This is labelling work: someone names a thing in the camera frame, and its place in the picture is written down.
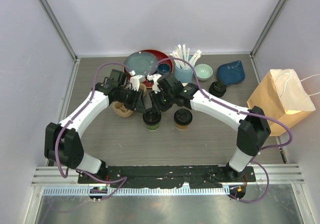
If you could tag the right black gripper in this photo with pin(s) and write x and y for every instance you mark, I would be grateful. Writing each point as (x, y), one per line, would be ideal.
(154, 98)

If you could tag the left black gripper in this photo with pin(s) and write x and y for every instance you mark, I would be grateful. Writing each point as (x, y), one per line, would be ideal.
(138, 103)

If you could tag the dark blue ceramic mug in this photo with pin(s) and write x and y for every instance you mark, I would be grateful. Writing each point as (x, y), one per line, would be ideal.
(163, 68)

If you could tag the single brown paper cup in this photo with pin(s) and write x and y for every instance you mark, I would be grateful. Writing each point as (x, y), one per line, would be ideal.
(181, 127)

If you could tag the light blue straw holder cup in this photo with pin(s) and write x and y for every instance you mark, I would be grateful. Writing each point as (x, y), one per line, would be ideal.
(182, 71)

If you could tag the single green paper cup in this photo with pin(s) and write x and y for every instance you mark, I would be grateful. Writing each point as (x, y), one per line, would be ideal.
(153, 127)

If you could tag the dark blue leaf plate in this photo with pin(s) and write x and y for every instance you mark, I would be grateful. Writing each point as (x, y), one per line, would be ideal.
(231, 73)

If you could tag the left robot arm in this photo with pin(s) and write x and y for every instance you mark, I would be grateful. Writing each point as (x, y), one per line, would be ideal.
(62, 142)

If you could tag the black lid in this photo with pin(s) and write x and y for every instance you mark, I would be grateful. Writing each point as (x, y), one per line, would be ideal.
(183, 117)
(150, 117)

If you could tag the brown paper takeout bag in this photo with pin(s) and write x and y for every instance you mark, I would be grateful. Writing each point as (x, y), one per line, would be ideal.
(282, 97)

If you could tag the cardboard cup carrier tray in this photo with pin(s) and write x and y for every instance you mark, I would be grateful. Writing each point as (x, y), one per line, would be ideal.
(120, 109)

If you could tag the stack of black lids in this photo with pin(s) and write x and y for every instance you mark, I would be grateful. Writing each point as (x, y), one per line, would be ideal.
(217, 89)

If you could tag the aluminium front rail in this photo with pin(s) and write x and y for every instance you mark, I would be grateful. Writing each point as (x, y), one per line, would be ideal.
(54, 185)

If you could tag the mint green ceramic bowl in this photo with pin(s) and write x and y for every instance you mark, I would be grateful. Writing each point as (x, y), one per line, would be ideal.
(203, 72)

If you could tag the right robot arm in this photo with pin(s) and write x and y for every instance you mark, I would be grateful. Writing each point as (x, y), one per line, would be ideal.
(251, 126)

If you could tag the grey-blue ceramic plate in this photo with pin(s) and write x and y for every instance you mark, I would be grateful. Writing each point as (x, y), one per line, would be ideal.
(141, 62)

